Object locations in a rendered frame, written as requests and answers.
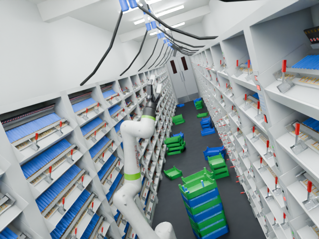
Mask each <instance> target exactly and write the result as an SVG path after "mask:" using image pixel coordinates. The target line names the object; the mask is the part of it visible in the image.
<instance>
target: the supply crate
mask: <svg viewBox="0 0 319 239"><path fill-rule="evenodd" d="M202 180H203V183H204V187H203V186H202V183H201V181H202ZM178 186H179V189H180V192H181V193H182V194H183V195H184V196H185V197H186V198H187V199H188V200H190V199H192V198H194V197H196V196H199V195H201V194H203V193H205V192H208V191H210V190H212V189H214V188H216V187H217V185H216V182H215V179H211V178H209V177H208V176H207V175H206V173H204V176H203V177H201V178H198V179H196V180H194V181H192V182H189V183H187V184H185V185H183V186H184V188H187V190H188V191H189V193H188V191H185V192H184V191H183V188H182V186H181V184H179V185H178Z"/></svg>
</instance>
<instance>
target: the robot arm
mask: <svg viewBox="0 0 319 239"><path fill-rule="evenodd" d="M154 80H155V75H151V77H150V82H149V83H148V84H147V99H149V101H148V102H147V103H146V105H145V108H143V112H142V117H141V120H140V121H132V120H126V121H124V122H123V123H122V124H121V126H120V131H121V135H122V143H123V153H124V185H123V186H122V187H121V189H119V190H118V191H117V192H116V193H115V194H114V196H113V204H114V206H115V207H116V208H117V209H118V210H119V211H120V212H121V214H122V215H123V216H124V217H125V218H126V220H127V221H128V223H129V224H130V225H131V226H132V228H133V229H134V231H135V232H136V234H137V236H138V237H139V239H177V238H176V235H175V232H174V230H173V227H172V225H171V223H169V222H162V223H160V224H159V225H158V226H157V227H156V228H155V231H154V230H153V229H152V228H151V226H150V225H149V224H148V223H147V221H146V220H145V218H144V217H143V215H142V213H141V212H140V210H139V208H138V206H137V205H136V203H135V201H134V197H135V196H136V195H137V194H138V193H139V192H140V191H141V189H142V181H141V170H140V165H139V160H138V152H137V140H136V137H139V138H145V139H147V138H150V137H152V136H153V134H154V131H155V129H154V126H155V119H156V116H157V114H159V113H157V111H156V108H157V105H158V102H159V100H160V98H161V95H160V92H161V87H162V84H158V86H157V91H156V95H155V96H154V94H153V84H154Z"/></svg>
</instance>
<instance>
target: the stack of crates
mask: <svg viewBox="0 0 319 239"><path fill-rule="evenodd" d="M204 173H206V175H207V176H208V177H209V178H211V179H215V176H214V173H213V172H209V171H208V170H206V168H205V167H204V170H202V171H200V172H197V173H195V174H193V175H190V176H188V177H186V178H183V177H181V179H182V182H183V185H185V184H187V183H189V182H192V181H194V180H196V179H198V178H201V177H203V176H204ZM215 182H216V179H215ZM216 185H217V184H216ZM217 189H218V187H217ZM218 192H219V190H218ZM219 195H220V194H219ZM220 199H221V197H220ZM222 205H223V204H222Z"/></svg>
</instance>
